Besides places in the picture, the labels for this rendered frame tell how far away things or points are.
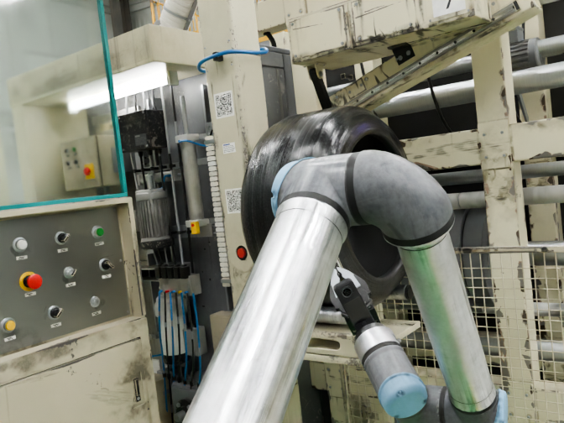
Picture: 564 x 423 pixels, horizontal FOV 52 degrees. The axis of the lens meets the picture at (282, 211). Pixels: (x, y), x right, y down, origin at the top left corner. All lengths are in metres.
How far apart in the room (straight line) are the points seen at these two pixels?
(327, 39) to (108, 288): 1.01
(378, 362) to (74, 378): 0.88
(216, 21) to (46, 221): 0.76
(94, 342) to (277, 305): 1.07
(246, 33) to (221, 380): 1.30
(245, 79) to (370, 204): 0.98
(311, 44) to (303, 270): 1.22
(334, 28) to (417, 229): 1.10
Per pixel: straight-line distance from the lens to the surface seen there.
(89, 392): 1.77
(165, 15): 2.41
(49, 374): 1.69
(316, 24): 1.91
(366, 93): 1.94
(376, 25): 1.80
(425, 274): 0.96
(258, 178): 1.47
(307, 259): 0.80
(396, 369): 1.19
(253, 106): 1.78
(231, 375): 0.70
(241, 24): 1.82
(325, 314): 1.53
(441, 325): 1.04
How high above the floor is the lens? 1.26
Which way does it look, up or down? 3 degrees down
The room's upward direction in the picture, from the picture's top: 7 degrees counter-clockwise
